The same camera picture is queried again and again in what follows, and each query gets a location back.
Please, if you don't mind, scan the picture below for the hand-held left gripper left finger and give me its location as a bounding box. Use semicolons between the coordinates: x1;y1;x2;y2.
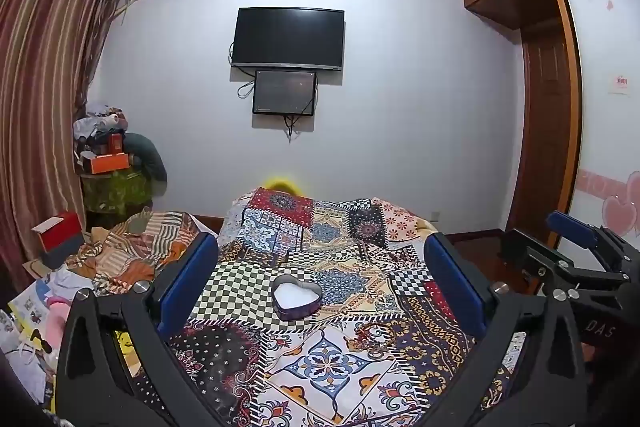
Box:
55;231;221;427

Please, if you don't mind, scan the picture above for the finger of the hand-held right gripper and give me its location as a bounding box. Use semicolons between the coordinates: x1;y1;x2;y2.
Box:
500;228;632;303
546;210;640;260

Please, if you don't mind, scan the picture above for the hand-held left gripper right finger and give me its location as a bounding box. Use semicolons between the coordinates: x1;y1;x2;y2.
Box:
424;231;593;427

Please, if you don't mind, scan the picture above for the red beaded bracelet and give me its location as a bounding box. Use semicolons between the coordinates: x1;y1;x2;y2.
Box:
352;321;401;358

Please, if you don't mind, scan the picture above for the heart-shaped purple box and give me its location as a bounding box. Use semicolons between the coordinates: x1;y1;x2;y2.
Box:
271;275;322;322

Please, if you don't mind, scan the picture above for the striped orange cloth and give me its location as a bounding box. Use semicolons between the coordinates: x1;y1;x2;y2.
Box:
80;209;221;298

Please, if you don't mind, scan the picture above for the white wardrobe sliding door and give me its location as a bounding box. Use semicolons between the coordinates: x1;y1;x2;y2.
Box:
552;0;640;253

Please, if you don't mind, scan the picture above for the yellow cartoon bag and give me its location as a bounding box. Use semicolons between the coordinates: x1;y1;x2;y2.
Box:
25;327;136;378

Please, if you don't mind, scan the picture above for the wooden door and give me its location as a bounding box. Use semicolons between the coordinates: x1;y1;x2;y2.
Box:
502;27;576;238

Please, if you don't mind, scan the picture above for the green patterned cloth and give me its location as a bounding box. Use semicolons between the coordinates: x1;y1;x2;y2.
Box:
81;169;153;215

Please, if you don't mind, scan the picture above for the red box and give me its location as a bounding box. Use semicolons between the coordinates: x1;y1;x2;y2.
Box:
32;211;86;254

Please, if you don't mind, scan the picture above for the yellow object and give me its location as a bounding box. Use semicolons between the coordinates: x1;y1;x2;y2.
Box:
265;174;306;198

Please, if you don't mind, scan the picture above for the pink cloth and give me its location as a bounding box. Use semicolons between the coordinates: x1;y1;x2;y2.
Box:
46;297;72;329

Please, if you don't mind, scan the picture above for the long orange box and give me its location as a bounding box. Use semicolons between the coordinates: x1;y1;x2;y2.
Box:
79;152;132;174

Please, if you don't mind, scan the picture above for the patchwork printed blanket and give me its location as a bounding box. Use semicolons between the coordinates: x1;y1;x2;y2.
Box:
135;187;531;427

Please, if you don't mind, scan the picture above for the cartoon printed paper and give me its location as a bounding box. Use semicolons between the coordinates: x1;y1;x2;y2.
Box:
7;279;56;334

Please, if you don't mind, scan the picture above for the pile of clothes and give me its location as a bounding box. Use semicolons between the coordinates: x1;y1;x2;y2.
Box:
72;99;131;152

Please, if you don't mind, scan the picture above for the striped brown curtain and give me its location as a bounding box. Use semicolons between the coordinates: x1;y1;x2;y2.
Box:
0;0;126;293

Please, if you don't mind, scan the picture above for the small black wall monitor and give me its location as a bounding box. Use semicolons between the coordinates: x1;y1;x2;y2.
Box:
251;69;319;116

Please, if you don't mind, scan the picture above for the black wall television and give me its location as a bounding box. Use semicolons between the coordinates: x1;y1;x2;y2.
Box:
231;7;346;72

